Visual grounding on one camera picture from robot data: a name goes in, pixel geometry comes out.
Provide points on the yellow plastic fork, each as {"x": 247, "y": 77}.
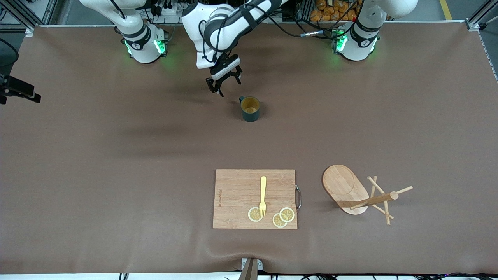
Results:
{"x": 263, "y": 186}

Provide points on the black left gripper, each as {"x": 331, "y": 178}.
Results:
{"x": 223, "y": 74}

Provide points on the wooden cup rack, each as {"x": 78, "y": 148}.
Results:
{"x": 342, "y": 182}

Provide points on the orange snack packets pile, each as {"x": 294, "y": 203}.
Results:
{"x": 334, "y": 13}

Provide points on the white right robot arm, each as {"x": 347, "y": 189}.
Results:
{"x": 144, "y": 50}

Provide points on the metal table clamp bracket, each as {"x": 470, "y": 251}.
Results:
{"x": 251, "y": 266}

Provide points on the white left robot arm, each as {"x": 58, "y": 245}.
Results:
{"x": 218, "y": 31}

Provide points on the aluminium frame post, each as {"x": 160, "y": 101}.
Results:
{"x": 476, "y": 22}
{"x": 50, "y": 9}

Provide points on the white power strip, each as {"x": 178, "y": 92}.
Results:
{"x": 171, "y": 11}

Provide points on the brown table mat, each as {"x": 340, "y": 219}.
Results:
{"x": 155, "y": 155}

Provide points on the teal cup with yellow inside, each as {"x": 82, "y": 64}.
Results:
{"x": 251, "y": 114}

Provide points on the wooden cutting board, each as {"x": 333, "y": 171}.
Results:
{"x": 237, "y": 194}

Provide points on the lemon slice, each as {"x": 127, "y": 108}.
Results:
{"x": 277, "y": 223}
{"x": 253, "y": 215}
{"x": 288, "y": 214}

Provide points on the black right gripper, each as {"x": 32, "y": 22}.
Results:
{"x": 20, "y": 86}

